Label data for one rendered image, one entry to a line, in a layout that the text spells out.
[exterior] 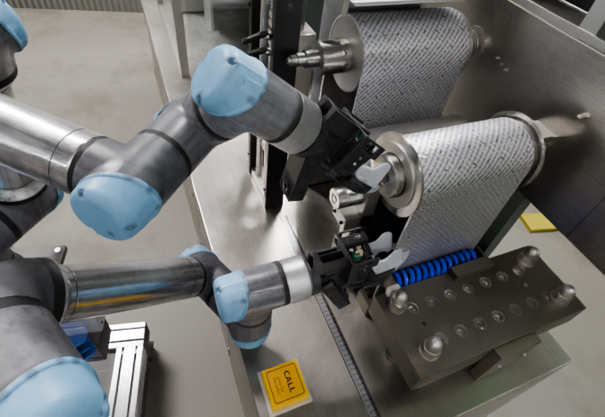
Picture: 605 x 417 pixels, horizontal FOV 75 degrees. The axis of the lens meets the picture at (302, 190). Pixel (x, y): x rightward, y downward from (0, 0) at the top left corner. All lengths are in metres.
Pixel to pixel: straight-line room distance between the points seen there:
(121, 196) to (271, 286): 0.31
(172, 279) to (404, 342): 0.41
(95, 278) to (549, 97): 0.81
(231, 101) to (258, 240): 0.60
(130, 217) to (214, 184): 0.71
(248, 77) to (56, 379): 0.33
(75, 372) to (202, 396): 1.35
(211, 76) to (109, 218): 0.17
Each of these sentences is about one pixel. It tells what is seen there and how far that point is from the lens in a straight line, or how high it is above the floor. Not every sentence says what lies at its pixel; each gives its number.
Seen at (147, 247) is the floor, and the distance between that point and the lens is 2.14.
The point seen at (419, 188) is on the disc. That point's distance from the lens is 0.63.
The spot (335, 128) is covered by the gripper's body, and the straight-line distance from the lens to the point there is 0.53.
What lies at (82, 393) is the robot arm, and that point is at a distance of 0.43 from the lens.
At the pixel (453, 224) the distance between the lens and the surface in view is 0.80.
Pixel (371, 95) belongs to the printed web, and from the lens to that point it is 0.79.
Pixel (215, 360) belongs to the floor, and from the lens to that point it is 1.81.
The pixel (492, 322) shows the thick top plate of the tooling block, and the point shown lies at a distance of 0.86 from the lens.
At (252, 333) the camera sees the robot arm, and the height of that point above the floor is 1.03.
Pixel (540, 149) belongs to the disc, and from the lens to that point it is 0.80.
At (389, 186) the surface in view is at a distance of 0.67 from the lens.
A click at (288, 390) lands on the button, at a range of 0.81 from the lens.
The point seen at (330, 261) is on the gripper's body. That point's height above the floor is 1.16.
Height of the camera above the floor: 1.69
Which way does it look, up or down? 46 degrees down
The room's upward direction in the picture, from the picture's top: 9 degrees clockwise
